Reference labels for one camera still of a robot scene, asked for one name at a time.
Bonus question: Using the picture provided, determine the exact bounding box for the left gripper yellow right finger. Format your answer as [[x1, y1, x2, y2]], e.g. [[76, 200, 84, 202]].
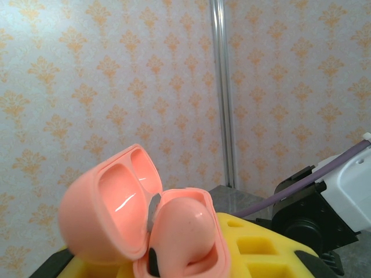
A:
[[216, 213, 345, 278]]

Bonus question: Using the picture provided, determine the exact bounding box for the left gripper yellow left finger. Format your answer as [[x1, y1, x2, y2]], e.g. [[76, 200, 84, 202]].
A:
[[28, 247, 136, 278]]

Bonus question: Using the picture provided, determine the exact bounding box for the pink earbud charging case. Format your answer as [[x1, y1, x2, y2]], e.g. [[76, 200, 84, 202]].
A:
[[57, 144, 231, 278]]

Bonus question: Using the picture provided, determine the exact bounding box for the aluminium frame post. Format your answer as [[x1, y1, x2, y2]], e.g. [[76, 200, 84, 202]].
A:
[[210, 0, 240, 189]]

